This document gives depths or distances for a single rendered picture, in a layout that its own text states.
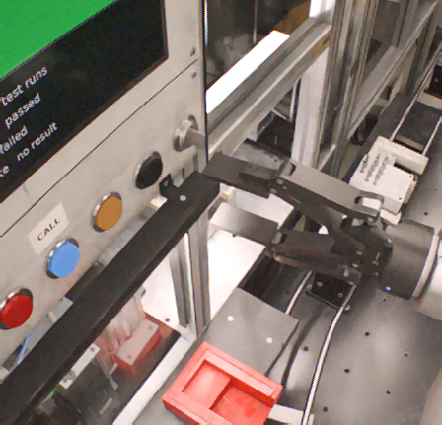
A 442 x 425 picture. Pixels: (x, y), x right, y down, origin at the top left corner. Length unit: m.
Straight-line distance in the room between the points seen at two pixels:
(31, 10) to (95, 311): 0.28
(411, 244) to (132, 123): 0.27
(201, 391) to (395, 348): 0.55
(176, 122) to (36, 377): 0.27
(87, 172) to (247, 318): 0.61
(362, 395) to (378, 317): 0.21
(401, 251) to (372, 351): 0.77
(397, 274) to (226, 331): 0.53
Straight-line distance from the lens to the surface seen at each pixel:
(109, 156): 0.44
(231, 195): 1.07
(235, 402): 0.91
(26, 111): 0.32
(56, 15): 0.31
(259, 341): 0.96
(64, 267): 0.45
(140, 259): 0.50
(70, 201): 0.43
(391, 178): 1.22
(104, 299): 0.48
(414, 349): 1.28
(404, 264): 0.49
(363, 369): 1.22
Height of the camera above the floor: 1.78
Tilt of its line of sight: 51 degrees down
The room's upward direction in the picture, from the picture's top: straight up
